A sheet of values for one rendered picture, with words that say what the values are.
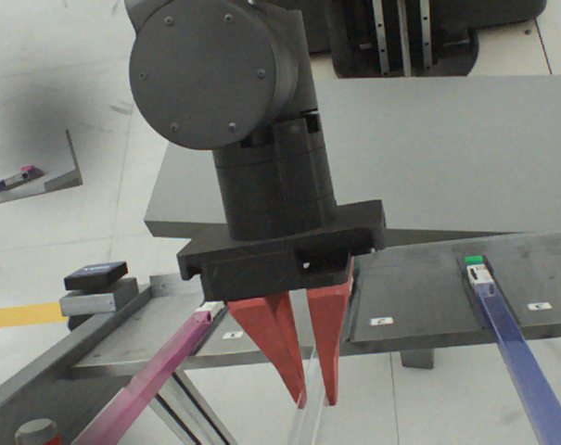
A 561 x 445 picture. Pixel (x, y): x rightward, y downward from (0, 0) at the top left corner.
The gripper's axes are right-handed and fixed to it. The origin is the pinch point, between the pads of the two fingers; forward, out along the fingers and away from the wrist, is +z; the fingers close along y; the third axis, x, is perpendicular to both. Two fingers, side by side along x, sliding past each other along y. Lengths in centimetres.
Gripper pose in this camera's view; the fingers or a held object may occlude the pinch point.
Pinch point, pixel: (315, 388)
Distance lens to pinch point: 41.7
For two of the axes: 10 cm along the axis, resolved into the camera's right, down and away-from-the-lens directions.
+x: 1.3, -2.1, 9.7
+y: 9.7, -1.6, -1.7
